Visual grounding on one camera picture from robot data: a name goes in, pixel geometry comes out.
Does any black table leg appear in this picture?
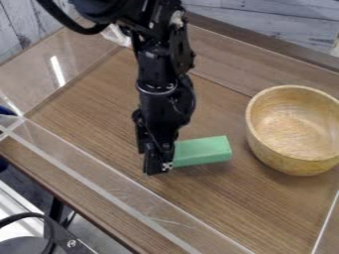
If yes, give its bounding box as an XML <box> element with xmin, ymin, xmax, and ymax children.
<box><xmin>50</xmin><ymin>197</ymin><xmax>66</xmax><ymax>222</ymax></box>

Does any black cable loop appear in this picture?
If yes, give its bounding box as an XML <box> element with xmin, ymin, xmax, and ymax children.
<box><xmin>0</xmin><ymin>212</ymin><xmax>62</xmax><ymax>254</ymax></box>

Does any green rectangular block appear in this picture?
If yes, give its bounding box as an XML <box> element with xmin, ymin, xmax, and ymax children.
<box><xmin>174</xmin><ymin>136</ymin><xmax>233</xmax><ymax>168</ymax></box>

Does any light wooden bowl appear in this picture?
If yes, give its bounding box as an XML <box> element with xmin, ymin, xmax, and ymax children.
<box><xmin>246</xmin><ymin>85</ymin><xmax>339</xmax><ymax>177</ymax></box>

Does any grey metal base plate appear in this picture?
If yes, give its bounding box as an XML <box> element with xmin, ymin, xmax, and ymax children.
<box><xmin>0</xmin><ymin>225</ymin><xmax>98</xmax><ymax>254</ymax></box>

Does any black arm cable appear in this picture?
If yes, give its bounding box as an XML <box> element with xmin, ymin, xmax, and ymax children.
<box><xmin>35</xmin><ymin>0</ymin><xmax>114</xmax><ymax>36</ymax></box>

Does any clear acrylic tray wall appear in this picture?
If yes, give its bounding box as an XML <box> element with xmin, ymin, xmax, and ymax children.
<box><xmin>0</xmin><ymin>15</ymin><xmax>339</xmax><ymax>254</ymax></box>

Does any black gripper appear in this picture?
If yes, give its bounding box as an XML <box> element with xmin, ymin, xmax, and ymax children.
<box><xmin>133</xmin><ymin>75</ymin><xmax>197</xmax><ymax>176</ymax></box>

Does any clear acrylic corner bracket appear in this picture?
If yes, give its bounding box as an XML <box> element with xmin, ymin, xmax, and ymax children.
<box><xmin>101</xmin><ymin>24</ymin><xmax>131</xmax><ymax>48</ymax></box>

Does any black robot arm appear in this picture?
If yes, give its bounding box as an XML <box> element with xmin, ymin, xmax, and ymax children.
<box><xmin>75</xmin><ymin>0</ymin><xmax>197</xmax><ymax>176</ymax></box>

